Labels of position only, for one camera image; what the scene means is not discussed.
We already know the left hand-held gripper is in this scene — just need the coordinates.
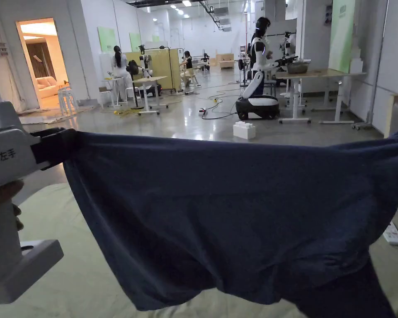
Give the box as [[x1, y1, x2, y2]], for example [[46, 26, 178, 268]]
[[0, 101, 84, 295]]

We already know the dark blue garment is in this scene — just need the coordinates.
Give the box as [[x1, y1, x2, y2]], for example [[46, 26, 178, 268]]
[[62, 122, 398, 318]]

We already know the person's left hand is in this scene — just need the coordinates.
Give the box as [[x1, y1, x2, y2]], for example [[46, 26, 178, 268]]
[[0, 180, 24, 254]]

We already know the stack of white stools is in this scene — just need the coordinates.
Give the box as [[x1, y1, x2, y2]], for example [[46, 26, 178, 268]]
[[57, 85, 79, 117]]

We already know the cream sofa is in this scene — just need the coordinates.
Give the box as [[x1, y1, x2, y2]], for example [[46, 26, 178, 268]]
[[36, 76, 59, 99]]

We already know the white stool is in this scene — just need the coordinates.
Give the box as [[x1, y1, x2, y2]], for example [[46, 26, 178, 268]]
[[99, 89, 115, 109]]

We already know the bed with pale green sheet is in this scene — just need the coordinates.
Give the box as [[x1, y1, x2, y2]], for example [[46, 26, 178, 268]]
[[0, 183, 398, 318]]

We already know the white toy brick block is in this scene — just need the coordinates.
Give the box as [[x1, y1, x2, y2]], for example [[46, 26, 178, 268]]
[[233, 121, 257, 140]]

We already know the pale wooden crate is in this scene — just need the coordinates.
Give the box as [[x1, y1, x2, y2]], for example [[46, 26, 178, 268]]
[[217, 53, 235, 70]]

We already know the white humanoid robot wheeled base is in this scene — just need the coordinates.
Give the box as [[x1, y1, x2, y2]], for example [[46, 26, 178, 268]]
[[235, 16, 281, 121]]

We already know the wooden table with white legs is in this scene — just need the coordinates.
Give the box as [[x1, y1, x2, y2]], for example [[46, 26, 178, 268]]
[[274, 59, 368, 125]]

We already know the white remote control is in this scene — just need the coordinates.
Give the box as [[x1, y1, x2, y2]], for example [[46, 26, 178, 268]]
[[383, 221, 398, 246]]

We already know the yellow floor cable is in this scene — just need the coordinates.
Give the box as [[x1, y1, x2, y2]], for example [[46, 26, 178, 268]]
[[114, 106, 141, 118]]

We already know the black floor cable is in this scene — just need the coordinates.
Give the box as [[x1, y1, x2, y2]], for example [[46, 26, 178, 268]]
[[198, 96, 241, 120]]

